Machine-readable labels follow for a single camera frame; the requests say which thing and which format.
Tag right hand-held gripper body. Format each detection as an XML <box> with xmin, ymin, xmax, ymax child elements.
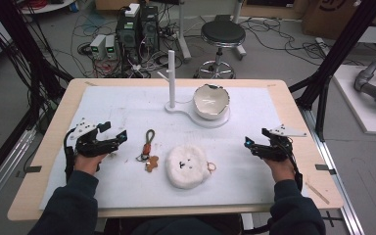
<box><xmin>251</xmin><ymin>123</ymin><xmax>308</xmax><ymax>163</ymax></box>

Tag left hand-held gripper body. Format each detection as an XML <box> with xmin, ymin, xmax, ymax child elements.
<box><xmin>69</xmin><ymin>117</ymin><xmax>119</xmax><ymax>159</ymax></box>

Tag gingerbread man keychain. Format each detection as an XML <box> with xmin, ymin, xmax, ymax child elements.
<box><xmin>135</xmin><ymin>128</ymin><xmax>161</xmax><ymax>173</ymax></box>

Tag white hook stand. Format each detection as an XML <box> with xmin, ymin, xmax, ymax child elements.
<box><xmin>157</xmin><ymin>49</ymin><xmax>232</xmax><ymax>129</ymax></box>

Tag white plush pouch keychain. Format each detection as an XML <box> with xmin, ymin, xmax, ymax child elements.
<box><xmin>164</xmin><ymin>144</ymin><xmax>217</xmax><ymax>191</ymax></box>

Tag person's left hand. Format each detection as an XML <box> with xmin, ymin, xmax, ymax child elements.
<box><xmin>73</xmin><ymin>152</ymin><xmax>108</xmax><ymax>176</ymax></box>

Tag person's right hand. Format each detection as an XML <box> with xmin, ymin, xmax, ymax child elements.
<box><xmin>261</xmin><ymin>157</ymin><xmax>298</xmax><ymax>184</ymax></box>

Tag wooden table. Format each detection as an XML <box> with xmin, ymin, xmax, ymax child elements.
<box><xmin>7</xmin><ymin>77</ymin><xmax>345</xmax><ymax>222</ymax></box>

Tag white table mat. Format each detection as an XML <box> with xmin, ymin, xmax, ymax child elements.
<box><xmin>38</xmin><ymin>85</ymin><xmax>309</xmax><ymax>211</ymax></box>

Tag black tape piece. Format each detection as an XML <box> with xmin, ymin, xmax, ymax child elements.
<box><xmin>314</xmin><ymin>164</ymin><xmax>337</xmax><ymax>176</ymax></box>
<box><xmin>24</xmin><ymin>164</ymin><xmax>43</xmax><ymax>174</ymax></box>

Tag white eggshell bowl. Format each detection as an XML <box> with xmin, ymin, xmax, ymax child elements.
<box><xmin>192</xmin><ymin>83</ymin><xmax>231</xmax><ymax>120</ymax></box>

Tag thin wooden stick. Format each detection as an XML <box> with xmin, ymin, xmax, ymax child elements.
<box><xmin>305</xmin><ymin>181</ymin><xmax>331</xmax><ymax>206</ymax></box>

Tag grey power supply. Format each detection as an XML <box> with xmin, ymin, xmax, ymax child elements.
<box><xmin>104</xmin><ymin>34</ymin><xmax>118</xmax><ymax>60</ymax></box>
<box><xmin>89</xmin><ymin>33</ymin><xmax>107</xmax><ymax>59</ymax></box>

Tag white floor board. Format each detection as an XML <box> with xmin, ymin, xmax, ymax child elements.
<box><xmin>332</xmin><ymin>64</ymin><xmax>376</xmax><ymax>136</ymax></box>

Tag black computer tower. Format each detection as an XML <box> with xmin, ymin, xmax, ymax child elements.
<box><xmin>115</xmin><ymin>6</ymin><xmax>142</xmax><ymax>65</ymax></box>
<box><xmin>139</xmin><ymin>4</ymin><xmax>161</xmax><ymax>53</ymax></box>

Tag black round stool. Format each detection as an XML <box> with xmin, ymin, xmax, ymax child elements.
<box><xmin>194</xmin><ymin>19</ymin><xmax>248</xmax><ymax>80</ymax></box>

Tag cardboard box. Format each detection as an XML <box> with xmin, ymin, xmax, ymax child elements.
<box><xmin>302</xmin><ymin>0</ymin><xmax>376</xmax><ymax>41</ymax></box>

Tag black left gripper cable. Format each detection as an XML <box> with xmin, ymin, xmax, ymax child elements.
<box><xmin>63</xmin><ymin>127</ymin><xmax>78</xmax><ymax>184</ymax></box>

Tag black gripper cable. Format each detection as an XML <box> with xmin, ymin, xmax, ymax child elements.
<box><xmin>63</xmin><ymin>127</ymin><xmax>78</xmax><ymax>184</ymax></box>
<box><xmin>285</xmin><ymin>136</ymin><xmax>305</xmax><ymax>193</ymax></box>

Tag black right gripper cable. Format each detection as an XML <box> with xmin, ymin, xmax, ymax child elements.
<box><xmin>285</xmin><ymin>136</ymin><xmax>305</xmax><ymax>193</ymax></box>

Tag black metal frame strut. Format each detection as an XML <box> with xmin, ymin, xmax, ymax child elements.
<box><xmin>288</xmin><ymin>0</ymin><xmax>376</xmax><ymax>142</ymax></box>
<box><xmin>0</xmin><ymin>0</ymin><xmax>74</xmax><ymax>109</ymax></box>

